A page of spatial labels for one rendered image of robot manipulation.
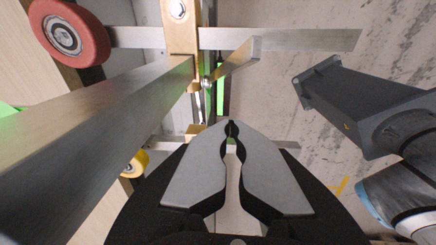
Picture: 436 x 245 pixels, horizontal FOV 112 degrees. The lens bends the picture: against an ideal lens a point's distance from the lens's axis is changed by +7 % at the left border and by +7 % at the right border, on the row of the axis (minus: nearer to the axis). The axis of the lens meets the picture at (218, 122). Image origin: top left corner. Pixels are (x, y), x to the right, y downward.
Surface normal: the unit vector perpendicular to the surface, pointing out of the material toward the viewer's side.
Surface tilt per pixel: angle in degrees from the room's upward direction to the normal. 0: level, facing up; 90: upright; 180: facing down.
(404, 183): 78
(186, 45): 0
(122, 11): 90
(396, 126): 70
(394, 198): 92
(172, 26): 0
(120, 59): 90
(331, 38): 0
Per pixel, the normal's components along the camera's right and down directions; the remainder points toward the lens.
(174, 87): 1.00, 0.04
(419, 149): -0.98, -0.19
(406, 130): -0.82, -0.27
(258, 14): -0.06, 0.52
